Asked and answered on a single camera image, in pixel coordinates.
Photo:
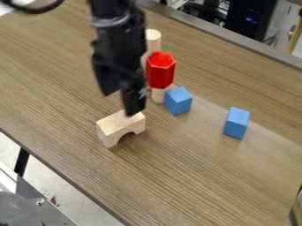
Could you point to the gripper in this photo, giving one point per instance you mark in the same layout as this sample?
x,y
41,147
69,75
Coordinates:
x,y
116,64

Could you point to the blue cube block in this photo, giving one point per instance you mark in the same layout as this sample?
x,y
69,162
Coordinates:
x,y
179,100
236,122

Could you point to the grey metal base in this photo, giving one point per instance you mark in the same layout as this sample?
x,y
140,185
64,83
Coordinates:
x,y
27,209

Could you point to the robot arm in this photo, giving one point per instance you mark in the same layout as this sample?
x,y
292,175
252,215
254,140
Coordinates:
x,y
116,17

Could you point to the red hexagonal block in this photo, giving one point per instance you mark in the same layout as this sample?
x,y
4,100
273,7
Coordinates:
x,y
160,70

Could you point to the black computer tower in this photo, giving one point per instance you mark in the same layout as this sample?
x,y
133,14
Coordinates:
x,y
251,17

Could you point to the wooden arch block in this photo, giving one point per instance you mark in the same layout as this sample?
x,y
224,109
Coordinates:
x,y
118,128

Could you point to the small wooden cylinder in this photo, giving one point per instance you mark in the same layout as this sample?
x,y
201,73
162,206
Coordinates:
x,y
159,95

